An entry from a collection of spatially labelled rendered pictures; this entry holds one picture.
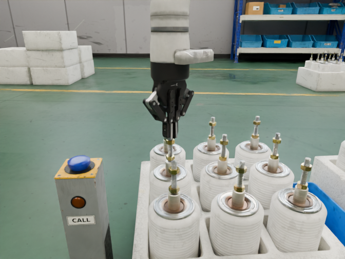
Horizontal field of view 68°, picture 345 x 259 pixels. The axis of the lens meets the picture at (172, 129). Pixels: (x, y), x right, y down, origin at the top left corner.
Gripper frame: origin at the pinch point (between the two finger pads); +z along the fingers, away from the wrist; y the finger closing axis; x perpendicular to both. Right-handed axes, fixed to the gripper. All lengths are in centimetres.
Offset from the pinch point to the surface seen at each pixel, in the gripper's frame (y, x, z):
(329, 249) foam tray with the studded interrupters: -10.0, 31.0, 18.5
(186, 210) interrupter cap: 7.8, 11.1, 10.2
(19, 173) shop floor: 12, -75, 35
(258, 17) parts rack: -410, -182, -42
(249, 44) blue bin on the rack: -408, -192, 3
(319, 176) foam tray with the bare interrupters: -44, 21, 22
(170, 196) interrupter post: 9.1, 8.6, 7.6
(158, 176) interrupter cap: 3.0, -0.9, 10.1
